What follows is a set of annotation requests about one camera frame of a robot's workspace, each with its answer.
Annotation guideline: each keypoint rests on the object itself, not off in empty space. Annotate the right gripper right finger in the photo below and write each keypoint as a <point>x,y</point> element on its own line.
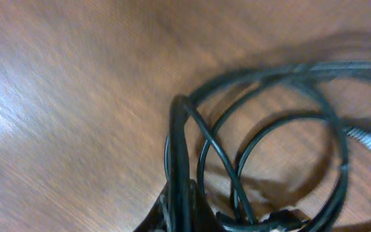
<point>202,217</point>

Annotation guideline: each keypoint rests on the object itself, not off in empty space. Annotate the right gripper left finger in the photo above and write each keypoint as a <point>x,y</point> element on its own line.
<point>158,218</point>

